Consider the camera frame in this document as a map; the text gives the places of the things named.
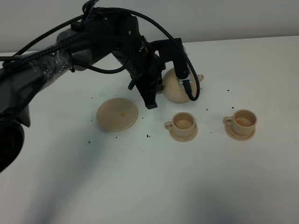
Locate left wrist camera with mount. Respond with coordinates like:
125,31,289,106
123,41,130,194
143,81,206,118
149,38,192,84

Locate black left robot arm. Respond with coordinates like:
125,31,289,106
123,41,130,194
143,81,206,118
0,12,165,170

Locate beige left teacup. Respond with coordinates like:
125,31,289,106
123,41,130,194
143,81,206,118
164,112,195,138

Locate beige right teacup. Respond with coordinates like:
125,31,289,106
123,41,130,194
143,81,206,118
223,109,257,137

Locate beige ceramic teapot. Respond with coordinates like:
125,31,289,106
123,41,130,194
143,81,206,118
157,68,190,104

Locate beige cup saucer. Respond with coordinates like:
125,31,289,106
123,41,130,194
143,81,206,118
169,124,198,142
225,125,256,141

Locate beige right cup saucer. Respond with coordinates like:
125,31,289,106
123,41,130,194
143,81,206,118
225,125,256,141

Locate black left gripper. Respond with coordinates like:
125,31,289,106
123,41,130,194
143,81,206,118
124,35,165,109

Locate beige left cup saucer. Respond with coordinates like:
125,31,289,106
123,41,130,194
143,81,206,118
169,124,198,142

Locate beige teacup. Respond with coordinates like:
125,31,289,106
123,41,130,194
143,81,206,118
223,109,257,137
164,112,195,138

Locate beige teapot saucer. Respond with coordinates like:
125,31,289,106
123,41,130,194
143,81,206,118
96,98,138,133

